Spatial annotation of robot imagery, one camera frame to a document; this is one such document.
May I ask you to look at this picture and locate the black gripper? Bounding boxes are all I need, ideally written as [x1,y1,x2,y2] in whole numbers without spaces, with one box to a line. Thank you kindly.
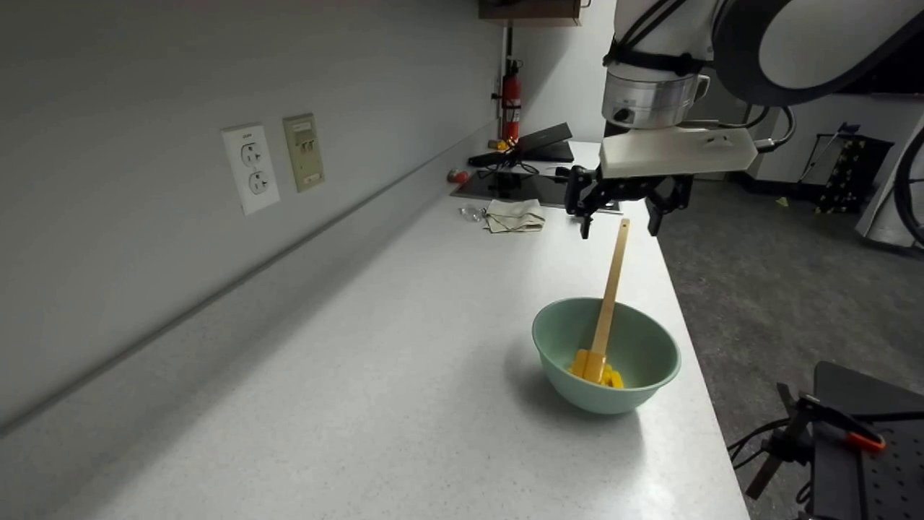
[575,170,695,242]

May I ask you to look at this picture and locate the mint green bowl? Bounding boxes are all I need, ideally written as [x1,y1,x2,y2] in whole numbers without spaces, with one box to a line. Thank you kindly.
[529,294,683,419]

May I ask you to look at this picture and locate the beige crumpled cloth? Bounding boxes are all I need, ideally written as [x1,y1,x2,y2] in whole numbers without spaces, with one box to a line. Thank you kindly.
[458,197,549,237]

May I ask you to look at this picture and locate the red fire extinguisher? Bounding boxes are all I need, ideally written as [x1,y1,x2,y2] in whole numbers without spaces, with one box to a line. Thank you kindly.
[488,24,529,157]

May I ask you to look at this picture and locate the yellow food pieces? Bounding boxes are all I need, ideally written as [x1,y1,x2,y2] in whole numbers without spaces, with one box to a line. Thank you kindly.
[591,362,628,392]

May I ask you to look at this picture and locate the white background machine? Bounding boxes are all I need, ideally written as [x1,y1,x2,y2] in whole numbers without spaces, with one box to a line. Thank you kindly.
[852,94,924,255]

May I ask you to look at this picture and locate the black perforated board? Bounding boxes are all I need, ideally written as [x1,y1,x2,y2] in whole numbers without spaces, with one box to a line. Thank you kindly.
[809,359,924,520]

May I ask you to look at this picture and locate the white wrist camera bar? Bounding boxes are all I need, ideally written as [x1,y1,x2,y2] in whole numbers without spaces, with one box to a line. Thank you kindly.
[600,126,758,181]

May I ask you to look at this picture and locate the black wire rack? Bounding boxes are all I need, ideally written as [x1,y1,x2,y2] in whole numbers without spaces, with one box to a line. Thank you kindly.
[803,123,893,216]

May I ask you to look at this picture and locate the black clamp with orange handle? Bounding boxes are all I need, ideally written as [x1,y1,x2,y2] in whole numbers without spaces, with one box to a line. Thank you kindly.
[745,380,893,502]

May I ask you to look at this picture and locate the white wall power outlet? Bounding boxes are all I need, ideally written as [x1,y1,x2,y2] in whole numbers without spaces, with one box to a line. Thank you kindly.
[220,122,282,216]

